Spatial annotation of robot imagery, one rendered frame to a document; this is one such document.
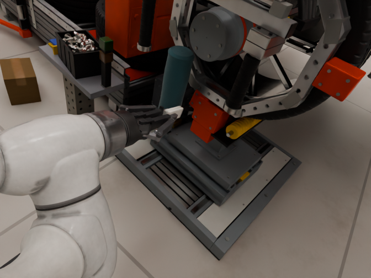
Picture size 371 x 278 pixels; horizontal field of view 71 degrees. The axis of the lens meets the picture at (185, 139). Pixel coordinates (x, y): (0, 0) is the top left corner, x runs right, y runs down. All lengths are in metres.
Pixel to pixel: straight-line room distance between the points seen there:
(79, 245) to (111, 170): 1.02
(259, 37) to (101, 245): 0.47
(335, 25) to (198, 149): 0.80
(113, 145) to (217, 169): 0.82
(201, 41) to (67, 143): 0.48
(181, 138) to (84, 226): 0.95
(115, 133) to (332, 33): 0.56
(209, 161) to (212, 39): 0.67
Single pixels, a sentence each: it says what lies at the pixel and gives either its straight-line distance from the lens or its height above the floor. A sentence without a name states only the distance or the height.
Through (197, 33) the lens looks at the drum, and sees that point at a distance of 0.77.
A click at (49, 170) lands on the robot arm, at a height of 0.81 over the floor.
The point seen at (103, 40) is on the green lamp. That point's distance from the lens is 1.07.
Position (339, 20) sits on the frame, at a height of 0.98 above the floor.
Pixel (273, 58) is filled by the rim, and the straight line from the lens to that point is 0.94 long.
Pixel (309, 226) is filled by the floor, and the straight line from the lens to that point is 1.59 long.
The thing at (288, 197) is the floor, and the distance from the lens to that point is 1.63.
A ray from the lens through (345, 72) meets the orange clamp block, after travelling 0.77.
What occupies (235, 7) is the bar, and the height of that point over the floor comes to 0.96.
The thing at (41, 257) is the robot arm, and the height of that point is 0.75.
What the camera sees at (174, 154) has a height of 0.16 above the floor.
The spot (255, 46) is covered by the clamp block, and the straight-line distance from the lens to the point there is 0.58.
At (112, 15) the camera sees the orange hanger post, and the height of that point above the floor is 0.67.
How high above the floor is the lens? 1.12
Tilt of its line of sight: 43 degrees down
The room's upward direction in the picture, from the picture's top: 17 degrees clockwise
